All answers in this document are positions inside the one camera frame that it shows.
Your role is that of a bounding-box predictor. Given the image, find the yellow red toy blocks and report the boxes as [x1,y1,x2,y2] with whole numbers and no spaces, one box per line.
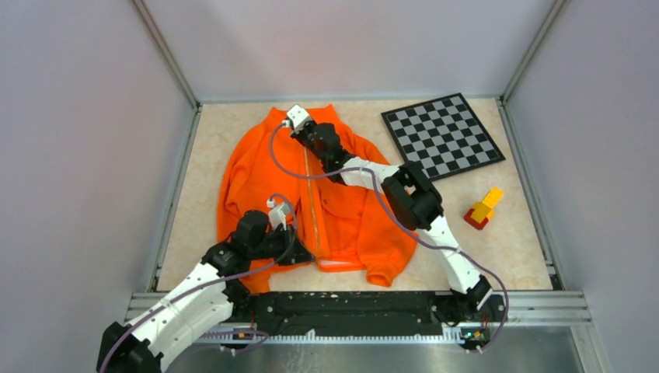
[463,187,504,230]

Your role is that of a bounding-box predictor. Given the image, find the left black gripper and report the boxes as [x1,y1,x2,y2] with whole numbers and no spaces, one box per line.
[249,224,316,267]

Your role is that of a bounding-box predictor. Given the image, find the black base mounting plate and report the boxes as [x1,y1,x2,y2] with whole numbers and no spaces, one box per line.
[229,291,504,337]

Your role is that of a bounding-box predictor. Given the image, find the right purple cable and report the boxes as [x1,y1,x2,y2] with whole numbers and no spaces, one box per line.
[268,120,511,354]

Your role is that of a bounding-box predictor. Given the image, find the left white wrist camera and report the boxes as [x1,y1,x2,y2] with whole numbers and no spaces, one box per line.
[267,197,291,230]

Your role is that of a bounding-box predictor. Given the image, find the aluminium frame rail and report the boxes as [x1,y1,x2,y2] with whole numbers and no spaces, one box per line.
[119,291,592,372]

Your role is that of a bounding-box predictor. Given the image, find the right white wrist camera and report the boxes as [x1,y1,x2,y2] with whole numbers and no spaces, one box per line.
[282,104,313,133]

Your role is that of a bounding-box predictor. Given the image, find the orange zip-up jacket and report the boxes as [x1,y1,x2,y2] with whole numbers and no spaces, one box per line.
[216,108,417,287]

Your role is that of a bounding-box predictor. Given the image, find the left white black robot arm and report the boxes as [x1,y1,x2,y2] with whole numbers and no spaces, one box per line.
[96,203,312,372]

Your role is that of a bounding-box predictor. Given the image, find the black and grey checkerboard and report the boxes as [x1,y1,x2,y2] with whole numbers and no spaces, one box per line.
[381,92,506,181]

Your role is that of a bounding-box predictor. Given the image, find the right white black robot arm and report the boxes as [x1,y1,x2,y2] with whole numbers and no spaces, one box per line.
[284,120,493,320]

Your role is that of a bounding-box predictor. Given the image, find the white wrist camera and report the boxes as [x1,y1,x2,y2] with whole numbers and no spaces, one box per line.
[267,197,291,230]
[282,104,313,133]

